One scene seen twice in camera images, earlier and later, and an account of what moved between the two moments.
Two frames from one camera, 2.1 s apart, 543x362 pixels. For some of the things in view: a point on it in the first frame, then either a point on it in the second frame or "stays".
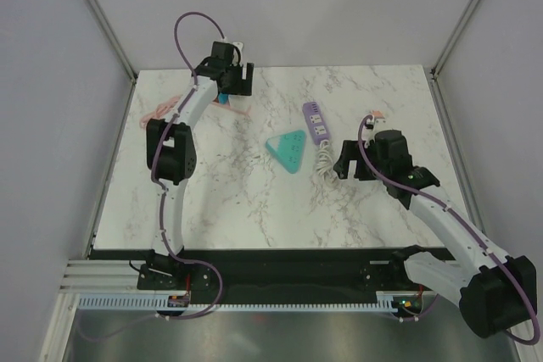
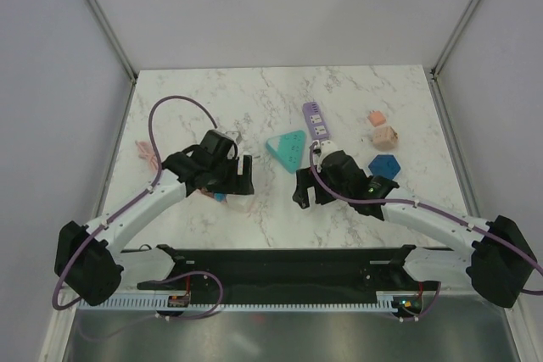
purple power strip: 316,121 stays
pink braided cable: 159,109 → 147,152
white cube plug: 239,103 → 243,203
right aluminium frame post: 471,6 stays
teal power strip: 288,148 stays
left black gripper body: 237,85 → 226,180
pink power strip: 228,107 → 210,193
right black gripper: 351,151 → 304,180
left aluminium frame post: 99,13 stays
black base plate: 276,270 stays
